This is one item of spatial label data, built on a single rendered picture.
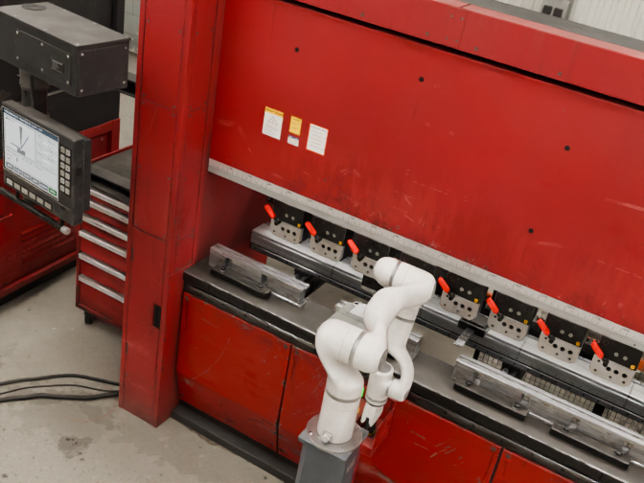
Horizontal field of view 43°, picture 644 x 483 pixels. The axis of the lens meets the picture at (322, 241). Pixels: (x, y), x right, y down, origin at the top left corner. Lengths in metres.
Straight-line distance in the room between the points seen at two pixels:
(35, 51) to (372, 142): 1.29
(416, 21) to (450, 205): 0.68
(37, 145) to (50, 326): 1.75
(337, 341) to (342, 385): 0.16
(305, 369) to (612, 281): 1.36
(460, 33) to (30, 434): 2.69
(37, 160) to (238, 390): 1.38
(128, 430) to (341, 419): 1.73
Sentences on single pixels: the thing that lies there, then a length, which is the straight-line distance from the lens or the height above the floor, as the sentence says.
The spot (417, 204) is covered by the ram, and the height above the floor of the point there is 1.55.
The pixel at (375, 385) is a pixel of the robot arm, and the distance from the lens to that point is 3.08.
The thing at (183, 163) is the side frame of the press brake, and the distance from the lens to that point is 3.46.
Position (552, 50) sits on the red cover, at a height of 2.25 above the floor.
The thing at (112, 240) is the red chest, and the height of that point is 0.65.
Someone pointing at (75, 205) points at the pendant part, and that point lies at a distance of 3.28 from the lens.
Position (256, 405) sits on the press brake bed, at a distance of 3.88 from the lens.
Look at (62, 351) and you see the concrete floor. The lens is 4.71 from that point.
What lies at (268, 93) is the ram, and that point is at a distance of 3.34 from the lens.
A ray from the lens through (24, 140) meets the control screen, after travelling 3.43.
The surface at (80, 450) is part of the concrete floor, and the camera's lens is 4.13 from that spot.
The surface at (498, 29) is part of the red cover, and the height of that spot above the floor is 2.27.
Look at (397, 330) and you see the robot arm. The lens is 3.02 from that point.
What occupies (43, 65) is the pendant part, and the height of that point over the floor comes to 1.82.
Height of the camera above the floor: 2.87
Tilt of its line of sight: 29 degrees down
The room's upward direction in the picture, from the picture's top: 11 degrees clockwise
